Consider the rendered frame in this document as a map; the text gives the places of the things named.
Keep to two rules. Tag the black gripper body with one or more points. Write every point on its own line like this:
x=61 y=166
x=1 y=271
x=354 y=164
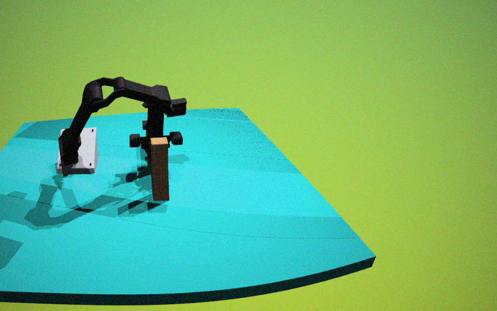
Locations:
x=155 y=130

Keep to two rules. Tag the brown wooden post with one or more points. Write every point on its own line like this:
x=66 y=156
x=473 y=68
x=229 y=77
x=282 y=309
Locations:
x=159 y=168

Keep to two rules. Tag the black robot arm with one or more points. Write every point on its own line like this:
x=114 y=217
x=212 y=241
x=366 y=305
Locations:
x=156 y=99

